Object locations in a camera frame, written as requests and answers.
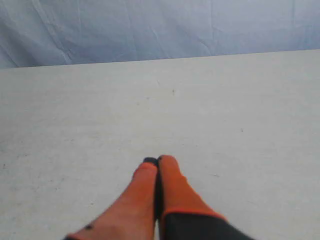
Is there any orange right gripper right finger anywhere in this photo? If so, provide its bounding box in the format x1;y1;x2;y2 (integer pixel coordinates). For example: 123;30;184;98
158;155;252;240

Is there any blue-white backdrop cloth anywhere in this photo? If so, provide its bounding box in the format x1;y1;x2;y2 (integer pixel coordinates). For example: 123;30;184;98
0;0;320;69

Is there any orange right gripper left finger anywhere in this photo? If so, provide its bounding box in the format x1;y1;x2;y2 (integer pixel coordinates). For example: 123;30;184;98
65;157;158;240

